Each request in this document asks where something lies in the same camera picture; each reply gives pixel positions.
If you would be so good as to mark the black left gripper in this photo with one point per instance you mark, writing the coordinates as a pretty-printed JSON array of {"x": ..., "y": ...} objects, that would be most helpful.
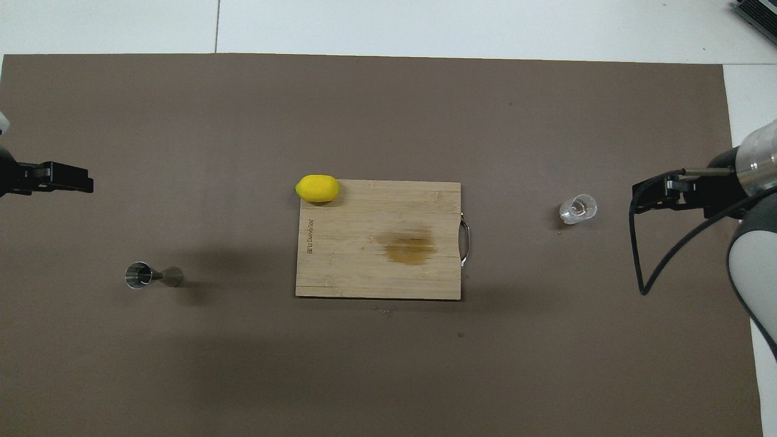
[{"x": 7, "y": 176}]

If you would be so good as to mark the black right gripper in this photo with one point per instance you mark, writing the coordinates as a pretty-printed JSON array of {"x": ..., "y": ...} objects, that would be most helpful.
[{"x": 722, "y": 188}]

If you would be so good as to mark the clear shot glass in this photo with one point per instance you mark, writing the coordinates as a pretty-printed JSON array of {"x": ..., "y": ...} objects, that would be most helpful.
[{"x": 578, "y": 209}]

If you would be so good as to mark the steel double jigger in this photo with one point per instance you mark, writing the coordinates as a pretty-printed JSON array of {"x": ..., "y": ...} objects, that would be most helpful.
[{"x": 141, "y": 274}]

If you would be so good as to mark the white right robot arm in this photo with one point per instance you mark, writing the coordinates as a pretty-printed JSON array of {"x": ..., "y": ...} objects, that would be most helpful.
[{"x": 756, "y": 261}]

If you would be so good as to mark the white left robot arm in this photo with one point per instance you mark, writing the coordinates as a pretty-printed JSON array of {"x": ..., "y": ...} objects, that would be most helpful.
[{"x": 2, "y": 124}]

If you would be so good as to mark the grey ribbed device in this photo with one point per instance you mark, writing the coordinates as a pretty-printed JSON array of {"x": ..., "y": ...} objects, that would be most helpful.
[{"x": 759, "y": 15}]

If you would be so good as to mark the yellow lemon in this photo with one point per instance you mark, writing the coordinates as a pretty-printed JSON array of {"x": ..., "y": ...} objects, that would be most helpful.
[{"x": 317, "y": 189}]

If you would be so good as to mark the bamboo cutting board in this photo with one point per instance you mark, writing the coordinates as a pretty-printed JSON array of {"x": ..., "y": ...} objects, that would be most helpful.
[{"x": 364, "y": 267}]

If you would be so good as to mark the brown table mat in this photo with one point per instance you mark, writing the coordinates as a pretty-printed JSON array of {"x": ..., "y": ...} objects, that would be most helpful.
[{"x": 388, "y": 376}]

